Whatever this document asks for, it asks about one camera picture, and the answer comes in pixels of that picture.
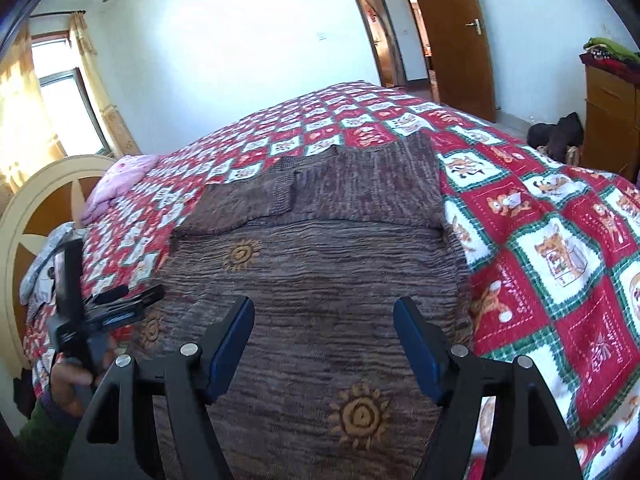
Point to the brown wooden door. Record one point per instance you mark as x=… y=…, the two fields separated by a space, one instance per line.
x=461 y=55

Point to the person's left hand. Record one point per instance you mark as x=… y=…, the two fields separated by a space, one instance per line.
x=64 y=405

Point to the green sleeve forearm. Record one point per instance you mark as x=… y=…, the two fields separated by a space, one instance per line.
x=45 y=440

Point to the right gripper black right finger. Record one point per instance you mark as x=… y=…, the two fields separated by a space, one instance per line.
x=528 y=437

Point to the grey patterned cloth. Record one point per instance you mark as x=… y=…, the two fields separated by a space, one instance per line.
x=36 y=287

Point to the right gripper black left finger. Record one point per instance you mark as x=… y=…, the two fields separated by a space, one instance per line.
x=117 y=438

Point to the brown knitted sweater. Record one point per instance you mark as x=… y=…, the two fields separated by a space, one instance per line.
x=324 y=245

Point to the cream wooden headboard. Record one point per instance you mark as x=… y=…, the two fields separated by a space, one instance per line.
x=55 y=194

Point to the yellow curtain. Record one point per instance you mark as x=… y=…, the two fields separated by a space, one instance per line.
x=118 y=134

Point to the window with dark frame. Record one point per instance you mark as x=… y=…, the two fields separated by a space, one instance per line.
x=66 y=98

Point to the green and red clothes pile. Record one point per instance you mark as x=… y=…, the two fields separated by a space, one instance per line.
x=606 y=54

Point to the pink pillow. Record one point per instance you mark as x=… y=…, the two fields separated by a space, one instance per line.
x=117 y=181

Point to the dark clothes heap on floor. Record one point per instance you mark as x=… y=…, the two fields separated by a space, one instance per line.
x=557 y=139

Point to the wooden dresser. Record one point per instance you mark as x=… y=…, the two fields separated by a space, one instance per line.
x=612 y=117

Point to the red patchwork bedspread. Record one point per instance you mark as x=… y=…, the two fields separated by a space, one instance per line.
x=553 y=249

